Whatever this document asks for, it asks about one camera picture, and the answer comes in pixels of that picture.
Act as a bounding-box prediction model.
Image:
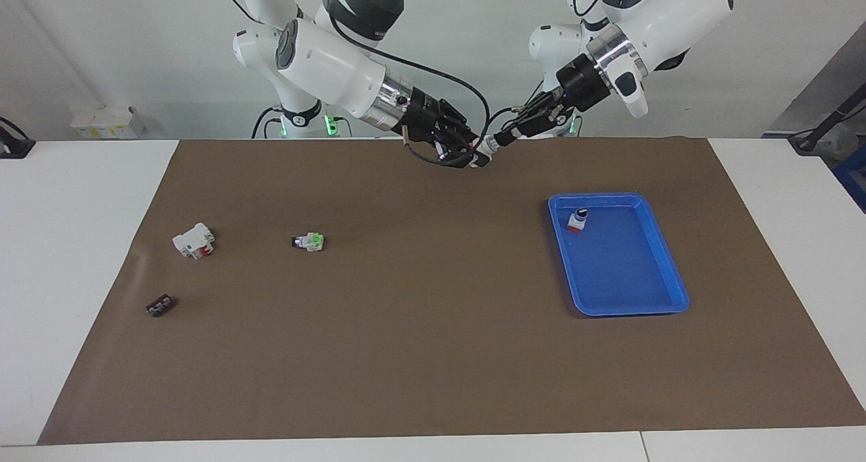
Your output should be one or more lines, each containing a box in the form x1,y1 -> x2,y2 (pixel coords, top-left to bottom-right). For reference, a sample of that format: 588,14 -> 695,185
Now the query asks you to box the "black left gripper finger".
504,112 -> 546,138

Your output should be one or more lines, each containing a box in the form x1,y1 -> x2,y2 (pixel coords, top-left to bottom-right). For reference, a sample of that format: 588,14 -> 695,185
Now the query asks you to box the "rotary switch with orange base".
472,137 -> 505,170

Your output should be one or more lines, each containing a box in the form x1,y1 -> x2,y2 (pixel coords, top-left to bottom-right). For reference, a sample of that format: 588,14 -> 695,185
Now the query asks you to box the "blue plastic tray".
547,191 -> 691,318

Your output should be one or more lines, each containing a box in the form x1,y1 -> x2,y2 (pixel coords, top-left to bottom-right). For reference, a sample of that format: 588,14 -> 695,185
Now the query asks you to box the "brown paper table mat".
37,137 -> 866,446

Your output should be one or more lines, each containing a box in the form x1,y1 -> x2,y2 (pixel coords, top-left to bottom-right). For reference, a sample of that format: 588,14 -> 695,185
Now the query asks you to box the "black stand with pole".
788,83 -> 866,156

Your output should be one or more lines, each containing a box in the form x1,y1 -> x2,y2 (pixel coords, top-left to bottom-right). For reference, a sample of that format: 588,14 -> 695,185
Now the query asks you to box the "white circuit breaker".
171,223 -> 217,260

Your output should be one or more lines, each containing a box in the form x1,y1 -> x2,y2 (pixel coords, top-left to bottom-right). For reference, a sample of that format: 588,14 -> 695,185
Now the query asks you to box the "blue crate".
834,144 -> 866,214

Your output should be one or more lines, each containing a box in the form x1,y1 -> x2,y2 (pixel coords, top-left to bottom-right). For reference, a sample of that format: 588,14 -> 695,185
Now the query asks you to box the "white background box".
70,106 -> 145,139

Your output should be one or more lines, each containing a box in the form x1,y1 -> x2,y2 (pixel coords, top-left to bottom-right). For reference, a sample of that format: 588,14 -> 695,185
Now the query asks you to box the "black clamp base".
0,117 -> 37,160

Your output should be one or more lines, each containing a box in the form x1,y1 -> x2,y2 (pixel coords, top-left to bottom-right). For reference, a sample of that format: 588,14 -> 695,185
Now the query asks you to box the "black base cable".
251,106 -> 282,140
487,91 -> 545,137

